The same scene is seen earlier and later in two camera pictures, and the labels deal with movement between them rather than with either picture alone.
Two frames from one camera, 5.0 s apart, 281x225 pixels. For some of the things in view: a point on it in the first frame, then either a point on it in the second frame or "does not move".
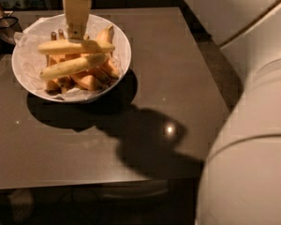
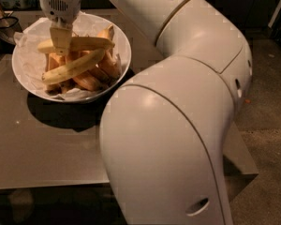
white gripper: [77, 11] to [60, 7]
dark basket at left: [3, 30] does not move
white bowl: [57, 69] does not move
